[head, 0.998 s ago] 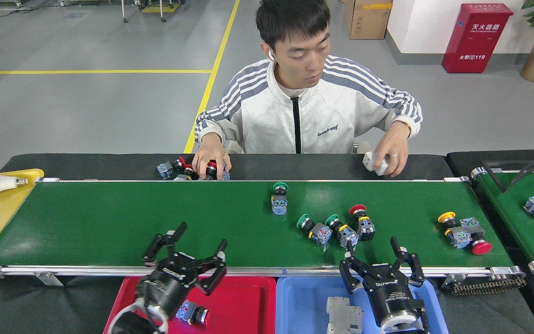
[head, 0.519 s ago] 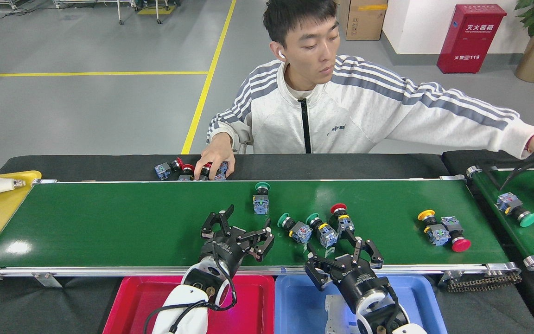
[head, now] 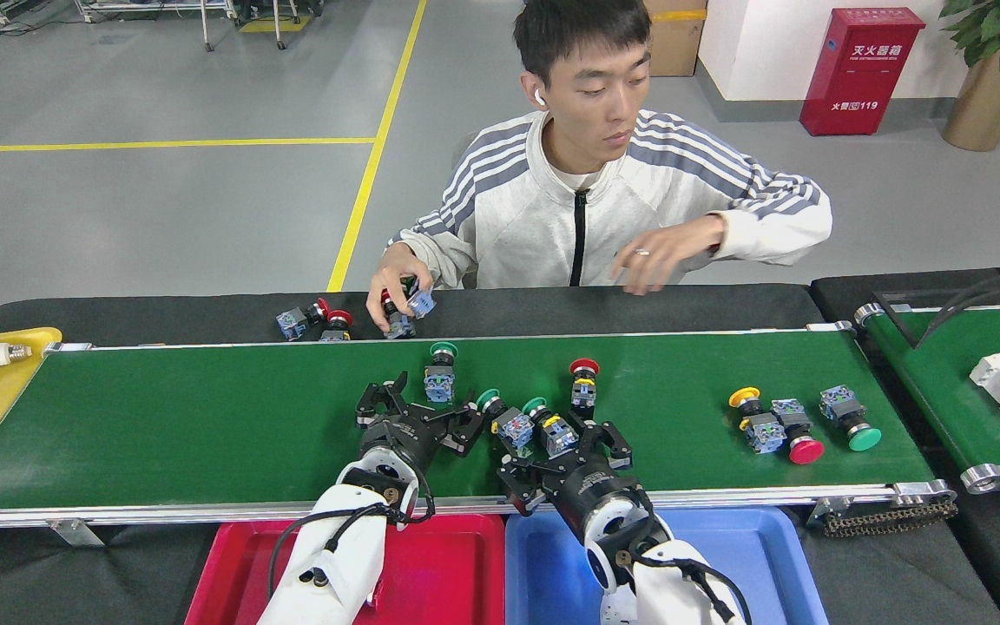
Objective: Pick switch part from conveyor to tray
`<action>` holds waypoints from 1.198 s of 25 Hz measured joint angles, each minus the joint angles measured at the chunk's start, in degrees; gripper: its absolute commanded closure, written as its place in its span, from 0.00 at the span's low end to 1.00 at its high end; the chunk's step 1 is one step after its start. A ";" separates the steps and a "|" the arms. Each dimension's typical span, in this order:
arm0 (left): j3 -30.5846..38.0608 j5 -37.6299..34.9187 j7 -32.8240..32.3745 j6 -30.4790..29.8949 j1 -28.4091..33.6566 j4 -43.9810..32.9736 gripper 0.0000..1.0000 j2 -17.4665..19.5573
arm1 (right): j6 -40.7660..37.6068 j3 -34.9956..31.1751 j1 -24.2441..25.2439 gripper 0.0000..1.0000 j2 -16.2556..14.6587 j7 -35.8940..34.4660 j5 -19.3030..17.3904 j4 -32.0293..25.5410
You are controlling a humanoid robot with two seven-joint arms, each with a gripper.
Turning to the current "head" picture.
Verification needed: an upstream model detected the long green conveyor belt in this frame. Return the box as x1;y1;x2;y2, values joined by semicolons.
0;321;959;548

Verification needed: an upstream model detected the blue plastic tray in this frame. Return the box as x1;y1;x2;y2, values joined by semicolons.
504;506;831;625

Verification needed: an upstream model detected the red fire extinguisher box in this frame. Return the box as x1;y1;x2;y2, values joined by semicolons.
799;7;926;137

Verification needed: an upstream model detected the person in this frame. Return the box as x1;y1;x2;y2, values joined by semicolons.
365;0;833;339

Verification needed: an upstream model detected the black drive chain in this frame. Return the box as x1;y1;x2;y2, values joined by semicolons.
821;499;959;537

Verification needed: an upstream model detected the white stand on wheels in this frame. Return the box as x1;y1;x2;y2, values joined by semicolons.
75;0;323;51

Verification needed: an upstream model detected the short green conveyor belt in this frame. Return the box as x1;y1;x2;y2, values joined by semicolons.
854;301;1000;494

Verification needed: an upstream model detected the person's right hand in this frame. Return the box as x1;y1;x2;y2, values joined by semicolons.
365;243;436;335

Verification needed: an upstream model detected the yellow mushroom push button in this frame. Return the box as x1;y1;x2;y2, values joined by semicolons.
728;386;786;455

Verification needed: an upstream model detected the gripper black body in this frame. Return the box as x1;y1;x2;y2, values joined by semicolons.
359;412;444;474
550;464;640;535

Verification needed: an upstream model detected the potted plant gold pot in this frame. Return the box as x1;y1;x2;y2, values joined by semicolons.
940;0;1000;153

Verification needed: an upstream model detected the red plastic tray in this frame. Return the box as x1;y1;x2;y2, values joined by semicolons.
185;514;507;625

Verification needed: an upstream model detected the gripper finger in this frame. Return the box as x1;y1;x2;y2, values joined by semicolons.
431;398;488;457
497;457;567;518
355;372;418;429
569;419;634;471

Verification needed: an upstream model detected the brown cardboard box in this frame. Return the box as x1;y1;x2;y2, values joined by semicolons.
643;0;709;77

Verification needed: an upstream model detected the black cable bundle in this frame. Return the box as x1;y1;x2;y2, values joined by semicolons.
912;265;1000;350

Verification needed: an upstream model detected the person's left hand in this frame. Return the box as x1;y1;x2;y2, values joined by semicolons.
611;214;727;296

